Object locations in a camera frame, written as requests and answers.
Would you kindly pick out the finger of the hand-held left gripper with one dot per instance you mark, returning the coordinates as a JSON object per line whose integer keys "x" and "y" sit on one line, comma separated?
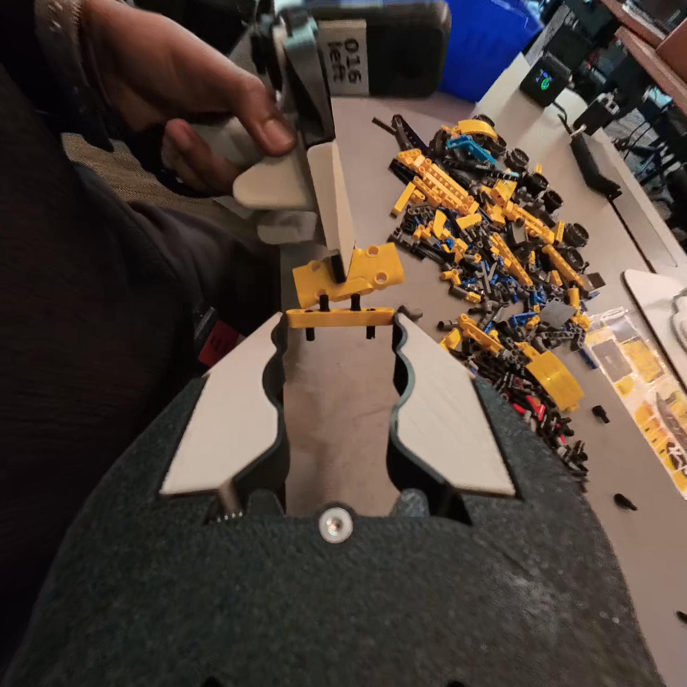
{"x": 333, "y": 204}

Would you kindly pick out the black power adapter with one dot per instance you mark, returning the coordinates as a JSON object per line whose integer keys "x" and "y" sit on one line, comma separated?
{"x": 590, "y": 161}

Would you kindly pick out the person's left hand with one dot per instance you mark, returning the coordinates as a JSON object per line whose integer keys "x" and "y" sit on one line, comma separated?
{"x": 161, "y": 70}

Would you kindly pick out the yellow rectangular panel brick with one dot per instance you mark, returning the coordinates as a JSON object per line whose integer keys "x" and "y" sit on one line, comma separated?
{"x": 375, "y": 268}

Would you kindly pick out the white book stand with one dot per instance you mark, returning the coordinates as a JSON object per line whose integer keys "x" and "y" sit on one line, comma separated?
{"x": 649, "y": 300}

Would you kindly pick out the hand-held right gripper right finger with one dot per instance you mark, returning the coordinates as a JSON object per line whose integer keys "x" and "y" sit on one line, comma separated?
{"x": 451, "y": 429}

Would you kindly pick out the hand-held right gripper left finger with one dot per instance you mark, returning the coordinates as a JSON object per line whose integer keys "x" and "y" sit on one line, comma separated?
{"x": 225, "y": 424}

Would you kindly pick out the black power bank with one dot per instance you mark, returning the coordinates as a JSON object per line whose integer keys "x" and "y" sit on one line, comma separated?
{"x": 545, "y": 80}

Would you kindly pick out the pile of yellow blue bricks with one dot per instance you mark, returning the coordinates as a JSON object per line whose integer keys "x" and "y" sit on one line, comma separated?
{"x": 483, "y": 214}

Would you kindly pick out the grey curved elbow brick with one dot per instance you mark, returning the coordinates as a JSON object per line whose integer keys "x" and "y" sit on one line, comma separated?
{"x": 412, "y": 311}

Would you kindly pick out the black charger plug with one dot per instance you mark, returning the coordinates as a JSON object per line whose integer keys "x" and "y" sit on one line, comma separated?
{"x": 604, "y": 112}

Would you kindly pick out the yellow beam with black pins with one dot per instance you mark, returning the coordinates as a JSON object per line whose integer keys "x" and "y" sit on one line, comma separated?
{"x": 343, "y": 316}

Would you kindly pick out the pile of black red pins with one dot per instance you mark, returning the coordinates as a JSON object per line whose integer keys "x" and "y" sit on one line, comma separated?
{"x": 536, "y": 424}

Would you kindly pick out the blue plastic storage bin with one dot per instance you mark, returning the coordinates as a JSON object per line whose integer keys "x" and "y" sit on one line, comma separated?
{"x": 483, "y": 48}

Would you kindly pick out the large yellow panel brick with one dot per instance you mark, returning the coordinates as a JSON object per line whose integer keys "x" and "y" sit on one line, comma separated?
{"x": 555, "y": 378}

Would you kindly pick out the person's left forearm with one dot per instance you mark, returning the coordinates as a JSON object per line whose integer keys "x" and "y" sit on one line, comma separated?
{"x": 64, "y": 43}

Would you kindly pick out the red black tag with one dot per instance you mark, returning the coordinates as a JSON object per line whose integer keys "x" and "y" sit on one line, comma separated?
{"x": 217, "y": 341}

